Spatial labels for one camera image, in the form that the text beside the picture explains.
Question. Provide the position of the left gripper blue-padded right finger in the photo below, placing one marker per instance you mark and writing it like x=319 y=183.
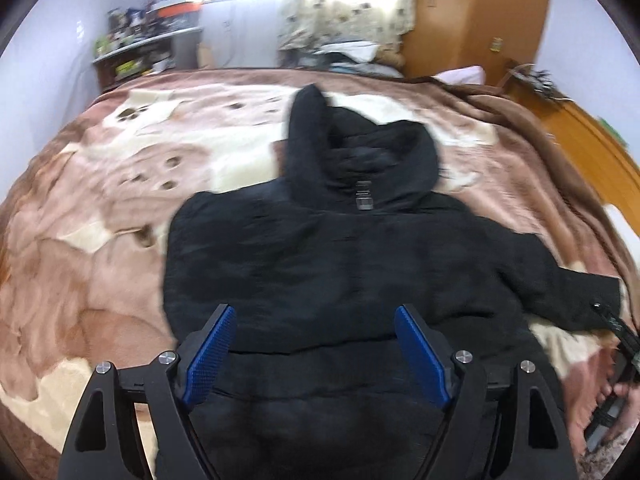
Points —
x=504 y=417

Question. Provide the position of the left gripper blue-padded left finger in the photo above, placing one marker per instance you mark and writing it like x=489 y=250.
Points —
x=104 y=440

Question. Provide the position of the black hooded puffer jacket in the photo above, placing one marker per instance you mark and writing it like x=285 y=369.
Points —
x=316 y=263

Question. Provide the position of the person's right hand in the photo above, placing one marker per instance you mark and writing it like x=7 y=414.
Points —
x=630 y=414

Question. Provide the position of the brown and cream plush blanket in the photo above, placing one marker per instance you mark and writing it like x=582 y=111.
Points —
x=84 y=231

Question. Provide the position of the wooden headboard with clutter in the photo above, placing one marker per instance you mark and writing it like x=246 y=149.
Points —
x=595 y=152

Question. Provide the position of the pink pillow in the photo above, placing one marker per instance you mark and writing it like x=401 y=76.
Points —
x=473 y=74

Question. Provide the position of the cluttered wooden shelf desk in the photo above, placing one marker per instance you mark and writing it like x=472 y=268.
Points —
x=176 y=50

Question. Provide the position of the pile of papers and bags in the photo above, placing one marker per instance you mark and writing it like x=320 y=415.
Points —
x=354 y=58

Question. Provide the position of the orange-brown wooden wardrobe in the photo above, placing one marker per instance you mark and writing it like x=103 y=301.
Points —
x=493 y=34

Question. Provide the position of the orange lidded clear storage box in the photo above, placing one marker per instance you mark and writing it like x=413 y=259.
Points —
x=177 y=15

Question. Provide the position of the cream patterned window curtain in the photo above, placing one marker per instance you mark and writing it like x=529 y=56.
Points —
x=309 y=24

